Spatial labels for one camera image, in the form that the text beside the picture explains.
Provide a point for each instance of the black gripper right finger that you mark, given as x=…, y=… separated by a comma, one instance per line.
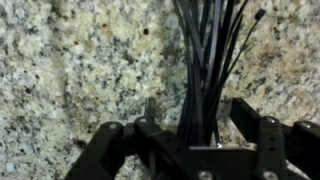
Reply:
x=280, y=150

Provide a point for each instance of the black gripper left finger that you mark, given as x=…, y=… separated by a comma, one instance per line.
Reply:
x=126, y=150

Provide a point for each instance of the bundle of black zip ties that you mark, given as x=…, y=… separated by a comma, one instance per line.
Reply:
x=200, y=83

